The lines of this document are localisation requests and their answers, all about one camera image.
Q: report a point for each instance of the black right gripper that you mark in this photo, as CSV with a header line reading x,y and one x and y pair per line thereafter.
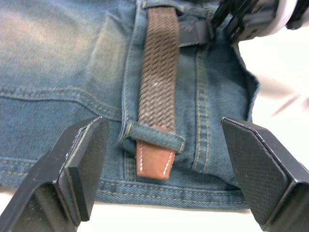
x,y
258,21

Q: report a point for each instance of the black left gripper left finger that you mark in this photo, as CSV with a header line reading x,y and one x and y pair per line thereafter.
x,y
60,174

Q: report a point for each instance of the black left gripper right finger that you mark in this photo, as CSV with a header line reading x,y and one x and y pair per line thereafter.
x,y
263,169

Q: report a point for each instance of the brown braided belt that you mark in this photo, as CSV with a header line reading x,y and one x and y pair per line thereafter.
x,y
159,72

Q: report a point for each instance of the blue denim shorts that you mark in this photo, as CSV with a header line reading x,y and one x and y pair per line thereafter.
x,y
60,96

